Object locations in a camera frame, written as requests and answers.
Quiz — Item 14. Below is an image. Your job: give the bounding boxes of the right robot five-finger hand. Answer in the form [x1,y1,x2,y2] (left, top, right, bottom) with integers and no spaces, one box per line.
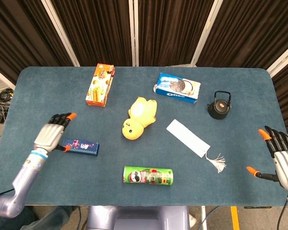
[246,126,288,190]

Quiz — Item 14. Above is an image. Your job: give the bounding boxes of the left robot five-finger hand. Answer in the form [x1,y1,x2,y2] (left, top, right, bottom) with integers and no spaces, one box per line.
[33,112,77,153]

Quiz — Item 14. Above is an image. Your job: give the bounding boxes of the blue felt table cover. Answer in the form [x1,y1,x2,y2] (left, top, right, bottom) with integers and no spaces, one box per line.
[0,66,288,207]

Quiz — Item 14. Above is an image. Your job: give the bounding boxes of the orange biscuit box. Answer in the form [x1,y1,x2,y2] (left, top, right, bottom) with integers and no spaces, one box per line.
[85,63,116,108]

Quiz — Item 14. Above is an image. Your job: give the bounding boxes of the yellow floor tape strip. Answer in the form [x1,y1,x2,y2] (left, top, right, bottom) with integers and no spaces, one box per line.
[230,206,240,230]

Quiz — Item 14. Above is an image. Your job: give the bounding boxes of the dark jeans leg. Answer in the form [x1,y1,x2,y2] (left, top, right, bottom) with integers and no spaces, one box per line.
[19,205,80,230]

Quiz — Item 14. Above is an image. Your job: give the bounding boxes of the black cast iron kettle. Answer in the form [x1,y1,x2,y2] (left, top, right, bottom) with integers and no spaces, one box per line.
[206,90,232,120]

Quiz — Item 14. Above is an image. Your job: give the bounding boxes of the yellow duck plush toy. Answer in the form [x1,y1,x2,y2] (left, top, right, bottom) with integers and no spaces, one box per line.
[121,96,158,141]

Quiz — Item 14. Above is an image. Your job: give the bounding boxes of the white bookmark with tassel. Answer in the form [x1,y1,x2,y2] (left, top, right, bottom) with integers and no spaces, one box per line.
[166,119,227,173]

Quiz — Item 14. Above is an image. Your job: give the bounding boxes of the green Pringles can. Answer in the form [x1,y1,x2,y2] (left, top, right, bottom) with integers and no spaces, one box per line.
[123,165,174,186]

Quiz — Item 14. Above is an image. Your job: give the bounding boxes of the grey robot torso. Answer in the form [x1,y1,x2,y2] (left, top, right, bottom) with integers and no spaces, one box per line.
[85,205,191,230]

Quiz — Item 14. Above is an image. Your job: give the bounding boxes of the blue Oreo cookie box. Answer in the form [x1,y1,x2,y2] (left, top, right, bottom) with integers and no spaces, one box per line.
[154,72,202,104]

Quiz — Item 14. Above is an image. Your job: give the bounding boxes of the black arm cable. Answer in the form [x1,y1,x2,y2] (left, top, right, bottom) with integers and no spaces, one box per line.
[276,200,288,230]

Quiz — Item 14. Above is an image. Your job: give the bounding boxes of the black yellow cable bundle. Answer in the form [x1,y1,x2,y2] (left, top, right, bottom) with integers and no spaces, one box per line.
[0,88,14,103]

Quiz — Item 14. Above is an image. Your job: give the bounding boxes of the white screen frame post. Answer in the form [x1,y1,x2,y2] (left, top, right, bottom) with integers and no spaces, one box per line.
[40,0,80,67]
[128,0,140,67]
[190,0,222,68]
[0,64,16,90]
[266,39,288,78]

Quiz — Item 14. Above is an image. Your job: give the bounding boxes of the blue cable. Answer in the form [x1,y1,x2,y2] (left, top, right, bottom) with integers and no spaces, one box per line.
[201,206,220,230]

